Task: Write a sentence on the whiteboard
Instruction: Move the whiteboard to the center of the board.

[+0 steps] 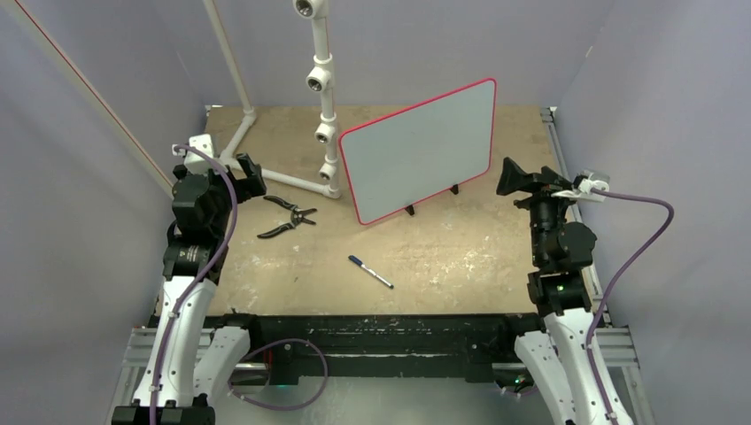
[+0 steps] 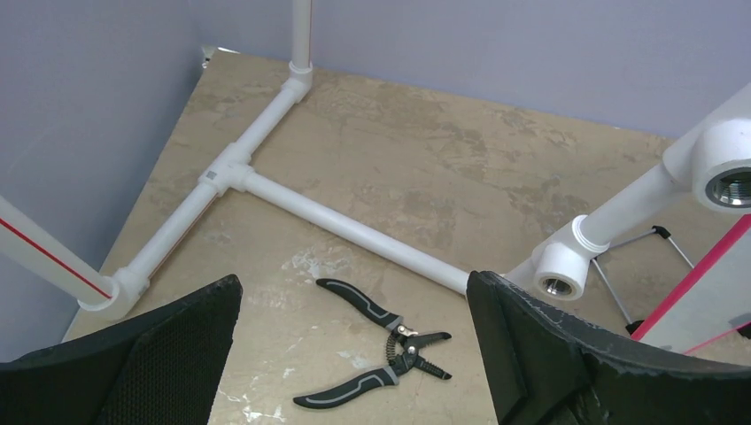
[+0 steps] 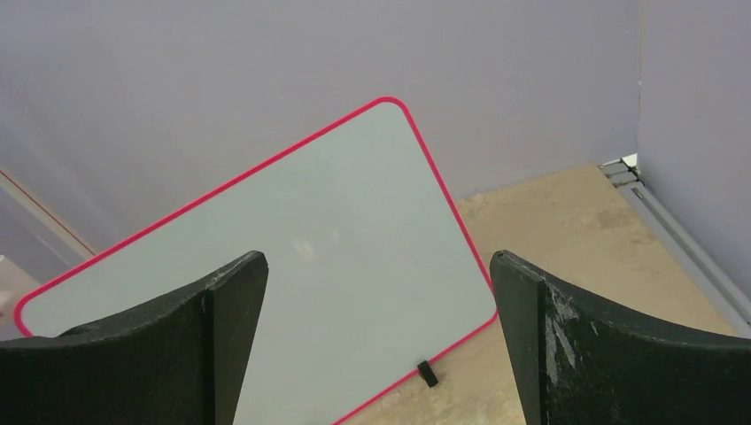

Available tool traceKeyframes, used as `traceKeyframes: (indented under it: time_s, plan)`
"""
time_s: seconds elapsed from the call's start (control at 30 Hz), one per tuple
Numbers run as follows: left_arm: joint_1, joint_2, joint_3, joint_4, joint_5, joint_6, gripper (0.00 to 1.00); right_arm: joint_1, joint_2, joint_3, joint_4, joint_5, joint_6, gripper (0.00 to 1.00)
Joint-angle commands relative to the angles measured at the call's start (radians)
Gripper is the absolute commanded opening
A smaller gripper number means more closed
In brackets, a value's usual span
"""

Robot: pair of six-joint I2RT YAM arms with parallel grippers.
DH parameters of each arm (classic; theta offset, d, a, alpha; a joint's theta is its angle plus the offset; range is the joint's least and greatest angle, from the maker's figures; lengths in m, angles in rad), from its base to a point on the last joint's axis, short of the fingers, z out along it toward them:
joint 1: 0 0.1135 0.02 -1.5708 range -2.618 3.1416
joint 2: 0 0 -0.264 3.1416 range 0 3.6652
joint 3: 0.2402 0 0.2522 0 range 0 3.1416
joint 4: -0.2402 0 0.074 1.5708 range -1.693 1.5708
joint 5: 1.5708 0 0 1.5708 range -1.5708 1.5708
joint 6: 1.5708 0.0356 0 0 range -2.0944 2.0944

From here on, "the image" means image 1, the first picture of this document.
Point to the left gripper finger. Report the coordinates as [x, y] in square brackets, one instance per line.
[248, 188]
[252, 171]

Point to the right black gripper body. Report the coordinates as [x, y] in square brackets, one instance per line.
[540, 202]

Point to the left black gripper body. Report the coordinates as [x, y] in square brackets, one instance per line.
[222, 195]

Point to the red framed whiteboard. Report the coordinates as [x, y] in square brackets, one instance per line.
[405, 157]

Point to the white marker pen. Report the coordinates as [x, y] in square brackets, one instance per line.
[370, 271]

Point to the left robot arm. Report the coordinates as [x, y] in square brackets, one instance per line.
[178, 385]

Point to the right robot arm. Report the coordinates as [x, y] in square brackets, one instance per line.
[563, 358]

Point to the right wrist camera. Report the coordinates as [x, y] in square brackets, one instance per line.
[587, 186]

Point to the white pvc pipe frame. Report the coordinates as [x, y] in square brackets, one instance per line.
[321, 80]

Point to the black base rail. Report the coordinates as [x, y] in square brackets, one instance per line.
[464, 346]

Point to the aluminium table frame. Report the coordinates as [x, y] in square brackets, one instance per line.
[615, 343]

